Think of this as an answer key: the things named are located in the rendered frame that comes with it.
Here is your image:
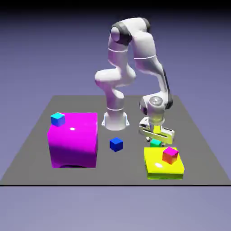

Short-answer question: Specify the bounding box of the large magenta box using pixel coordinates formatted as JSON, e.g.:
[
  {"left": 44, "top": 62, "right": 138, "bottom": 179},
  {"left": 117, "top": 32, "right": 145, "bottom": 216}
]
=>
[{"left": 46, "top": 112, "right": 98, "bottom": 169}]

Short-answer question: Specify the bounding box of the small pink cube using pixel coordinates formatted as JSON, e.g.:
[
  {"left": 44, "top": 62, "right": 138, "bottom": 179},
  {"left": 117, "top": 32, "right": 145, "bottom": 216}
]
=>
[{"left": 162, "top": 146, "right": 179, "bottom": 165}]

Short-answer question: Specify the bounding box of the small blue cube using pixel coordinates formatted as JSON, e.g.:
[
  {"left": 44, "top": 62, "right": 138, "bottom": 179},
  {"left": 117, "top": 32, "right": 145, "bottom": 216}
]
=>
[{"left": 109, "top": 137, "right": 124, "bottom": 152}]

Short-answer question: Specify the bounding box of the small cyan cube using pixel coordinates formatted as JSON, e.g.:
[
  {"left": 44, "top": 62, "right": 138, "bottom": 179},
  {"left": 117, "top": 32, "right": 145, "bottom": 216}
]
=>
[{"left": 50, "top": 112, "right": 66, "bottom": 127}]

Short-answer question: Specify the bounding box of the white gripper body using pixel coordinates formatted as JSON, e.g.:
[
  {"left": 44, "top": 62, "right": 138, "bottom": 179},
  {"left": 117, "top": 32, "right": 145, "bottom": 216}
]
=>
[{"left": 138, "top": 122, "right": 175, "bottom": 145}]

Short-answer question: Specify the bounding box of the small green cube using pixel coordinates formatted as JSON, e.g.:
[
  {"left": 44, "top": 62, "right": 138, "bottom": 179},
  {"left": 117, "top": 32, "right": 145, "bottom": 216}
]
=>
[{"left": 149, "top": 139, "right": 162, "bottom": 148}]

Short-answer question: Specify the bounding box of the large yellow box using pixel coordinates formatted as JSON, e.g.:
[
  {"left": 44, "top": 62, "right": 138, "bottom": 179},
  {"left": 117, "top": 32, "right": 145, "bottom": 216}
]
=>
[{"left": 143, "top": 147, "right": 185, "bottom": 180}]

